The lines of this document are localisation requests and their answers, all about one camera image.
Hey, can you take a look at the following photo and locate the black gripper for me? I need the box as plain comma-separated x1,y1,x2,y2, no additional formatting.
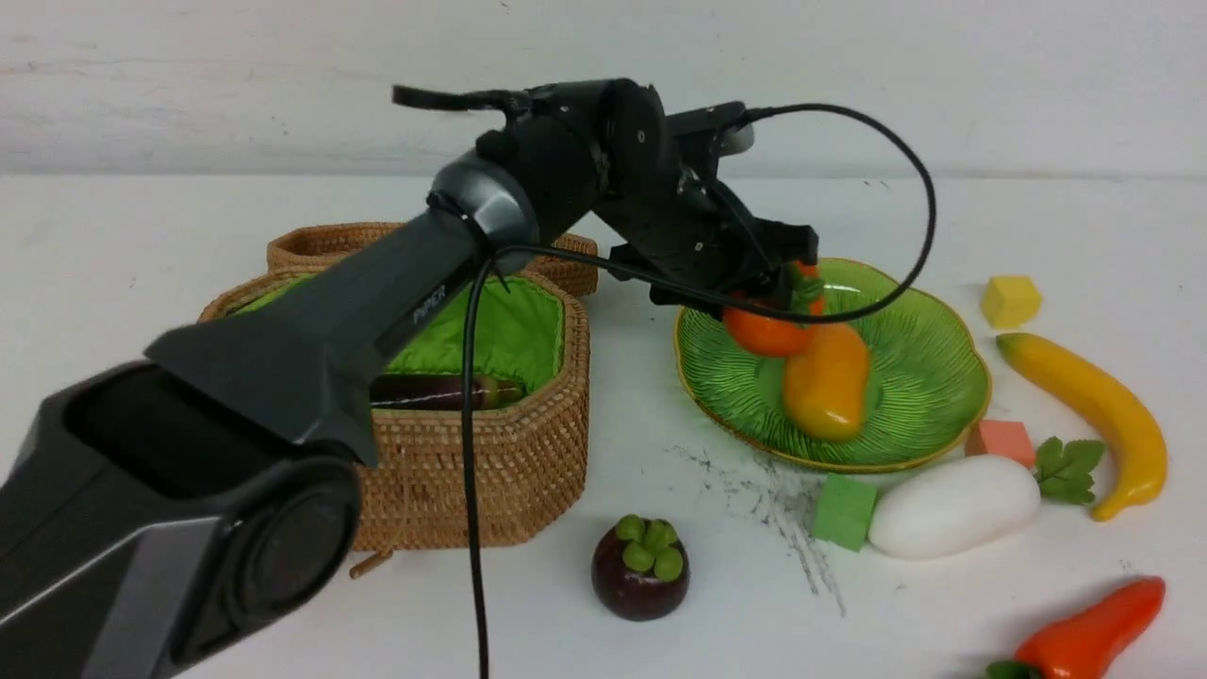
594,103,820,298

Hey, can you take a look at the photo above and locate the orange toy persimmon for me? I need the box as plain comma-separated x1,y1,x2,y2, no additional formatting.
721,261,826,357

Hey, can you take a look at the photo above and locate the yellow orange toy mango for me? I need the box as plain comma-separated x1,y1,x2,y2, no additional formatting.
782,324,871,441

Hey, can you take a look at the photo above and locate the purple toy eggplant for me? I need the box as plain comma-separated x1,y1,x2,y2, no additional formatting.
368,373,529,411

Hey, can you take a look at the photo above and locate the dark purple toy mangosteen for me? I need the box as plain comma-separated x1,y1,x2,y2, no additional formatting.
590,513,690,621

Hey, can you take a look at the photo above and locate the white toy radish with leaves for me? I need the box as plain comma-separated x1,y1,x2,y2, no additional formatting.
868,437,1106,561

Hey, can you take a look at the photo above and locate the yellow toy banana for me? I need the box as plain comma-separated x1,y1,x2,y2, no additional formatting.
995,332,1170,522

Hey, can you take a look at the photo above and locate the orange toy carrot with leaves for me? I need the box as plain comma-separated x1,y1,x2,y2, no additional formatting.
984,576,1166,678

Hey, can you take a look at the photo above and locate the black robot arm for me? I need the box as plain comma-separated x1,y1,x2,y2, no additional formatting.
2,80,816,678

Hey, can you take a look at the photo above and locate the woven wicker basket green lining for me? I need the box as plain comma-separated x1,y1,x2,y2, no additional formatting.
197,268,591,579

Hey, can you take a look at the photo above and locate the green ribbed glass plate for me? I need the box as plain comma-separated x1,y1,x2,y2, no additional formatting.
674,289,993,473

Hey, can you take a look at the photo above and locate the green foam cube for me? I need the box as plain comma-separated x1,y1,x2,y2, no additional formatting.
811,473,879,552

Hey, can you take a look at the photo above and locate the yellow foam cube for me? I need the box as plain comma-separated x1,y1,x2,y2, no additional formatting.
980,275,1042,328

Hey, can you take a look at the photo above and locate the woven wicker basket lid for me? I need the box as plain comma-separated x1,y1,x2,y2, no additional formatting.
266,221,599,298

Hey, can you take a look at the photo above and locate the orange foam cube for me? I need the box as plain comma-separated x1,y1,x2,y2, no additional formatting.
963,420,1037,469

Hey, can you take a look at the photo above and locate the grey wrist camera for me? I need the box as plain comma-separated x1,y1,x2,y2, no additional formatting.
710,121,754,158

